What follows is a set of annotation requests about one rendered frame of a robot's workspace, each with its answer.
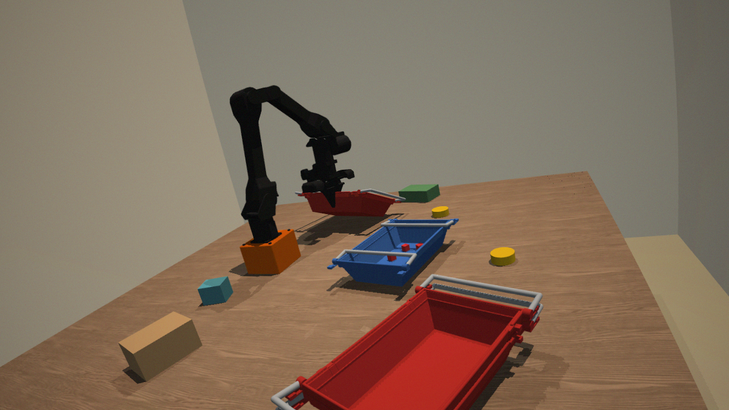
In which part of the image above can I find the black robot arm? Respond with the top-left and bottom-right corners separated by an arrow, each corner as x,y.
230,85 -> 351,244

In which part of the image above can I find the blue plastic tray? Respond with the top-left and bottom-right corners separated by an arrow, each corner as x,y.
327,219 -> 458,287

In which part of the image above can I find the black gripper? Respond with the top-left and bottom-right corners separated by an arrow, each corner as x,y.
302,157 -> 355,208

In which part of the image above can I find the teal cube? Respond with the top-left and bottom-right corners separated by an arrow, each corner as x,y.
198,276 -> 233,306

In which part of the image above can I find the yellow short cylinder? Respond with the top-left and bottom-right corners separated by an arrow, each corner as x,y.
490,247 -> 515,266
432,206 -> 449,218

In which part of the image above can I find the green block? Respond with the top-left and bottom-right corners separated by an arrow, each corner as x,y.
399,184 -> 440,202

